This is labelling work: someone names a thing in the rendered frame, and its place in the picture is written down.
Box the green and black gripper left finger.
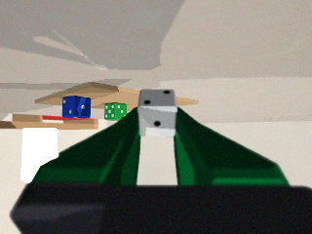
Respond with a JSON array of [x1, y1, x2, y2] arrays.
[[26, 107, 140, 185]]

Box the grey die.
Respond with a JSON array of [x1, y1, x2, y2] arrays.
[[137, 89, 177, 137]]

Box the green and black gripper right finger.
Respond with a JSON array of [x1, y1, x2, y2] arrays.
[[174, 107, 290, 185]]

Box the blue dice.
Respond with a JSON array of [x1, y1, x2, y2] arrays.
[[62, 96, 91, 118]]

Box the tan flat mat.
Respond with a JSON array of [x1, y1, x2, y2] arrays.
[[35, 82, 199, 111]]

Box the green die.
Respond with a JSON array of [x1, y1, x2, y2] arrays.
[[104, 102, 127, 121]]

